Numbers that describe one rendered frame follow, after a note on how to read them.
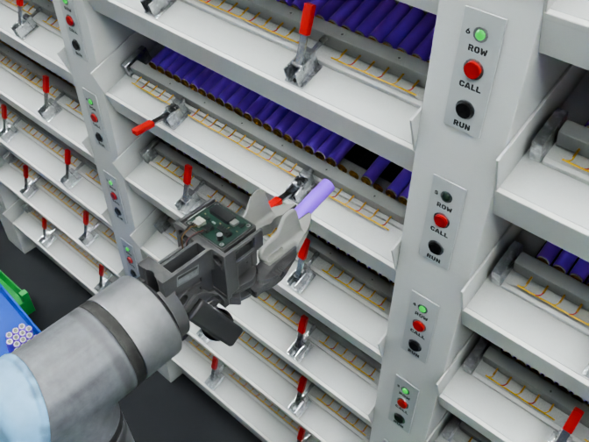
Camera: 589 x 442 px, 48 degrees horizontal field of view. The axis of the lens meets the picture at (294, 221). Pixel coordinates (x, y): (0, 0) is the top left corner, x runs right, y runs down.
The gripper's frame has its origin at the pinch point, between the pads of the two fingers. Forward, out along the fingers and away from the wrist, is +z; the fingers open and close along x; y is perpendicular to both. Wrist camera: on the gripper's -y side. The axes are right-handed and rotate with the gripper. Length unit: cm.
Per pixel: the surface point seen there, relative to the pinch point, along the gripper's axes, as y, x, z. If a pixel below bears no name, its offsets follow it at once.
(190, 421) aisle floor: -98, 40, 7
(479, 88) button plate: 19.3, -14.3, 9.1
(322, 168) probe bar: -5.3, 7.9, 14.6
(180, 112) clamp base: -7.2, 35.0, 12.2
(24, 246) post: -96, 122, 11
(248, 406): -84, 25, 13
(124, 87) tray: -9, 50, 12
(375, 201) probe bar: -5.4, -1.5, 14.3
